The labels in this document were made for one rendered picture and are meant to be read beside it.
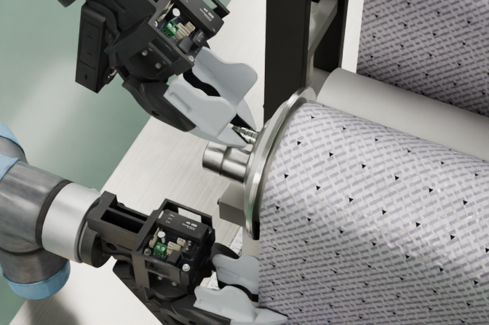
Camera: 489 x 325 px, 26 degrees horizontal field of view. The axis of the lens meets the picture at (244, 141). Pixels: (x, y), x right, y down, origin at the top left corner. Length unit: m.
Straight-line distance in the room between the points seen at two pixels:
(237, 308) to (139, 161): 0.43
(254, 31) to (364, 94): 0.55
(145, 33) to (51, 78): 1.91
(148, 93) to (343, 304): 0.27
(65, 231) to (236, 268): 0.17
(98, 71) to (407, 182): 0.29
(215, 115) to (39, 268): 0.35
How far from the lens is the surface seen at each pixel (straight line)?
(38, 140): 2.64
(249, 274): 1.05
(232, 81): 0.94
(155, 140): 1.43
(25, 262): 1.17
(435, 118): 1.03
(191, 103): 0.92
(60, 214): 1.07
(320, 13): 1.37
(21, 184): 1.10
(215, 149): 1.04
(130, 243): 1.04
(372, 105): 1.03
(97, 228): 1.05
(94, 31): 0.92
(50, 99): 2.72
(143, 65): 0.91
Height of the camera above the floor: 2.01
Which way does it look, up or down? 51 degrees down
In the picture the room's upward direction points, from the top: straight up
